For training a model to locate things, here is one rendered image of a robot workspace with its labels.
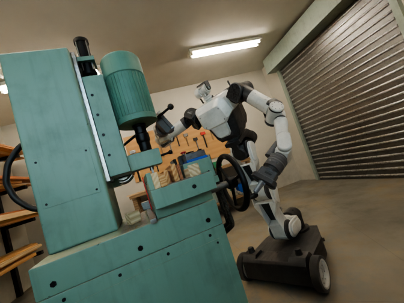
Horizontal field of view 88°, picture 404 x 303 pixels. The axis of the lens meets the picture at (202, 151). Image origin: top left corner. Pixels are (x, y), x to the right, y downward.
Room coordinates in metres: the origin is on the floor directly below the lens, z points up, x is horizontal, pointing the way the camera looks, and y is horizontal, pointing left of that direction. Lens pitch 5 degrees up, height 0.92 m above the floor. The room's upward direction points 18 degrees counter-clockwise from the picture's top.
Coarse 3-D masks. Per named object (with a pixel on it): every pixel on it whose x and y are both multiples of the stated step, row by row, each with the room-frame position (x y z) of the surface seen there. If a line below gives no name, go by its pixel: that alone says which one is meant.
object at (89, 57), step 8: (80, 40) 0.85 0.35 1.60; (80, 48) 0.85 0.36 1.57; (88, 48) 0.87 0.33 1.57; (80, 56) 0.85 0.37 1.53; (88, 56) 0.84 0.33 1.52; (80, 64) 0.85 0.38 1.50; (88, 64) 0.85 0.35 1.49; (96, 64) 0.90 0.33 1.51; (88, 72) 0.85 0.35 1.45; (96, 72) 0.87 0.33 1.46
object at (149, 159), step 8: (144, 152) 0.88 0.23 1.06; (152, 152) 0.89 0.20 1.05; (128, 160) 0.86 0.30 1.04; (136, 160) 0.87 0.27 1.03; (144, 160) 0.88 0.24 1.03; (152, 160) 0.89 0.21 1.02; (160, 160) 0.90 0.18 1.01; (136, 168) 0.86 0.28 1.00; (144, 168) 0.90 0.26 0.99; (152, 168) 0.91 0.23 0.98
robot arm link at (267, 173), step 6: (270, 162) 0.96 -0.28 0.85; (276, 162) 0.95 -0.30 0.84; (282, 162) 0.96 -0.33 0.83; (264, 168) 0.97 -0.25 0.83; (270, 168) 0.96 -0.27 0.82; (276, 168) 0.95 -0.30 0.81; (282, 168) 0.96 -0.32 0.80; (252, 174) 0.97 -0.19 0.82; (258, 174) 0.96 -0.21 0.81; (264, 174) 0.96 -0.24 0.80; (270, 174) 0.95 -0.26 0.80; (276, 174) 0.94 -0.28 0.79; (258, 180) 0.99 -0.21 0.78; (264, 180) 0.94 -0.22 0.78; (270, 180) 0.93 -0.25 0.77; (276, 180) 0.97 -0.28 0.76; (270, 186) 0.95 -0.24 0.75; (276, 186) 0.94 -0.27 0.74
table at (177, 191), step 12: (180, 180) 0.72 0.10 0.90; (192, 180) 0.68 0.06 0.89; (204, 180) 0.69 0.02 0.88; (216, 180) 0.93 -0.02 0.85; (156, 192) 0.64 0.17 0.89; (168, 192) 0.66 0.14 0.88; (180, 192) 0.67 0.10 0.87; (192, 192) 0.68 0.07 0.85; (156, 204) 0.64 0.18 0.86; (168, 204) 0.65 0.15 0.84
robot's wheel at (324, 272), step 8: (312, 256) 1.34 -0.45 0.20; (320, 256) 1.34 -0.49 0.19; (312, 264) 1.29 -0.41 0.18; (320, 264) 1.35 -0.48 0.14; (312, 272) 1.27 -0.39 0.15; (320, 272) 1.32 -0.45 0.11; (328, 272) 1.36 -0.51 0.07; (312, 280) 1.27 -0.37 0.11; (320, 280) 1.25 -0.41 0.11; (328, 280) 1.34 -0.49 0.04; (320, 288) 1.25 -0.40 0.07; (328, 288) 1.30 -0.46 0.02
